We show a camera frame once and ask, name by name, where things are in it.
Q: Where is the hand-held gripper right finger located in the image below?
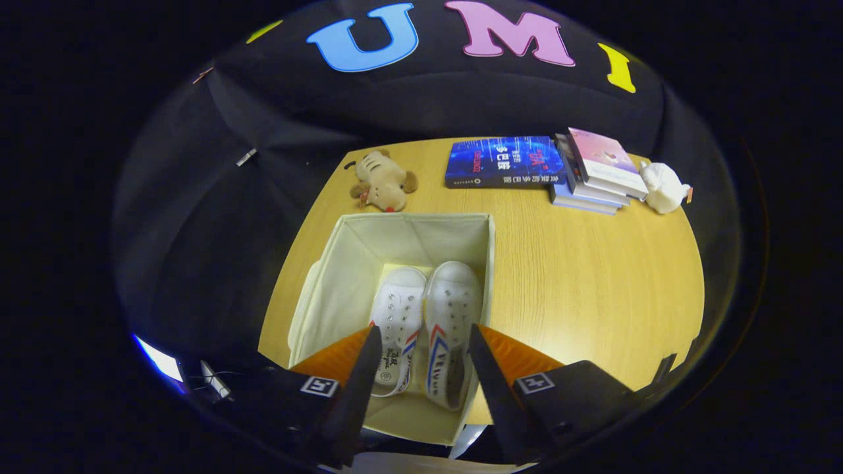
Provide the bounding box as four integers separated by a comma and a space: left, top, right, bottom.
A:
468, 323, 649, 465

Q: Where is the brown plush toy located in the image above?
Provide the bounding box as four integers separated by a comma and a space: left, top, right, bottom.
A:
344, 149, 420, 213

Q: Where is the white plush toy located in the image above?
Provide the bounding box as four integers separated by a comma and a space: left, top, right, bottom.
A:
639, 161, 693, 215

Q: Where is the black backdrop cloth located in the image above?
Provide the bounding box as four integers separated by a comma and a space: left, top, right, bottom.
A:
112, 0, 742, 396

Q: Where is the dark blue book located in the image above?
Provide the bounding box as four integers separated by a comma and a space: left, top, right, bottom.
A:
445, 136, 567, 190

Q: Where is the beige fabric storage box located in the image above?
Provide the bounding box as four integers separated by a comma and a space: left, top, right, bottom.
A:
288, 212, 496, 447

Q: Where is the small white device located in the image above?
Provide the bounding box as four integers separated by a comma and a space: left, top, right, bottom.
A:
200, 359, 232, 400

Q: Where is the white striped canvas shoe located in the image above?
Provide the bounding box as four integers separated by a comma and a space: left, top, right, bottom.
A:
423, 261, 483, 411
369, 266, 429, 398

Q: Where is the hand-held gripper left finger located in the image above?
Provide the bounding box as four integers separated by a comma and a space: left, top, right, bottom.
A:
254, 324, 384, 469

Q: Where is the lit monitor screen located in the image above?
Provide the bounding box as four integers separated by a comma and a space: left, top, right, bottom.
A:
132, 334, 185, 384

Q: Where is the pink book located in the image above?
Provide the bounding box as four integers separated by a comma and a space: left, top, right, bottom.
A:
568, 127, 649, 200

